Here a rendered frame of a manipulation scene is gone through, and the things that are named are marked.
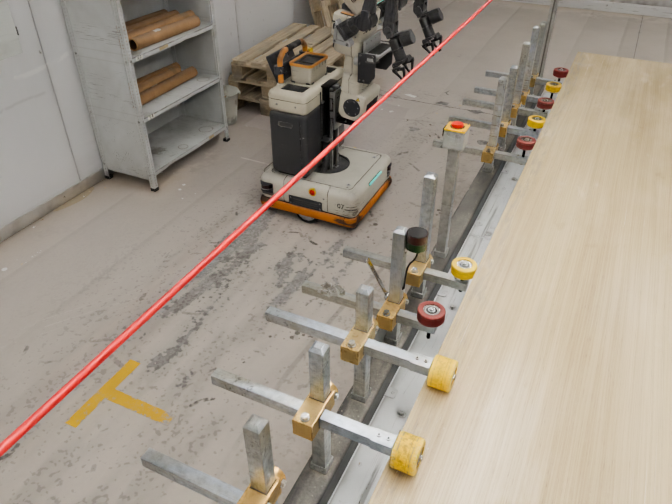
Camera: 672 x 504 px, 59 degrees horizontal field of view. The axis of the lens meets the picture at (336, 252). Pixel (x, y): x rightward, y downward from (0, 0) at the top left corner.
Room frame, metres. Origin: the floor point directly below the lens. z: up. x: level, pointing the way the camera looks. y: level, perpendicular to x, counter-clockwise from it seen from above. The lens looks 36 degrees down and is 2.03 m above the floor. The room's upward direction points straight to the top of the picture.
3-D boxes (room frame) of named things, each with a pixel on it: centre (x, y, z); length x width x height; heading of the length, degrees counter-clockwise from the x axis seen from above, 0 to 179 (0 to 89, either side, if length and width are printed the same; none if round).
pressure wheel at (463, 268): (1.48, -0.40, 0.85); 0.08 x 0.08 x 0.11
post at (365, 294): (1.13, -0.07, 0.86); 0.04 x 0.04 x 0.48; 64
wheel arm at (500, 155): (2.46, -0.66, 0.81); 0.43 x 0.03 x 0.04; 64
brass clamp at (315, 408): (0.88, 0.05, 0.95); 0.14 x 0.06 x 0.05; 154
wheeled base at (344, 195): (3.36, 0.05, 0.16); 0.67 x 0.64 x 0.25; 64
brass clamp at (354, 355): (1.10, -0.06, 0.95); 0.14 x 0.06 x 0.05; 154
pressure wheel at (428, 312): (1.26, -0.27, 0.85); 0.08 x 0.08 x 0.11
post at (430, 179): (1.58, -0.29, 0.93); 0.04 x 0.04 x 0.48; 64
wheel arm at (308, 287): (1.35, -0.09, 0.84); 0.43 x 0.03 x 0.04; 64
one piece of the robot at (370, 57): (3.24, -0.21, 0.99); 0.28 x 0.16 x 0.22; 154
